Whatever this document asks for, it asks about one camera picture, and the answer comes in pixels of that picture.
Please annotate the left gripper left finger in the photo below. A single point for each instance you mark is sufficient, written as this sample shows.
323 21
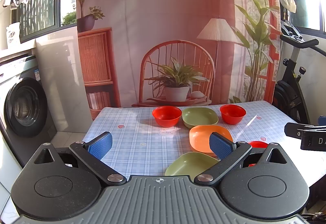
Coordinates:
90 155

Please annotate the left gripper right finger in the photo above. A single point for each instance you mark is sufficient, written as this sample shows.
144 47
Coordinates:
231 155

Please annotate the red bowl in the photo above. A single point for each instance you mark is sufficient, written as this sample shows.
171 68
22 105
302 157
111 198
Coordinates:
167 116
258 147
232 114

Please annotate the green plate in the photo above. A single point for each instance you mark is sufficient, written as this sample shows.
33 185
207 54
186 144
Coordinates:
193 117
191 164

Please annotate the orange plate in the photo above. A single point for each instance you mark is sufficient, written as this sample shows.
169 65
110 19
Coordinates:
199 137

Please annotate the plaid strawberry tablecloth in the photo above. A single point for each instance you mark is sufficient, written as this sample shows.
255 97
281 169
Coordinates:
141 147

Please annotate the washing machine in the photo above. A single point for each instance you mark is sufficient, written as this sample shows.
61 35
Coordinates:
25 114

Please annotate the printed room backdrop cloth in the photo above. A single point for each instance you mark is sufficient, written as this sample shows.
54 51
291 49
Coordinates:
138 53

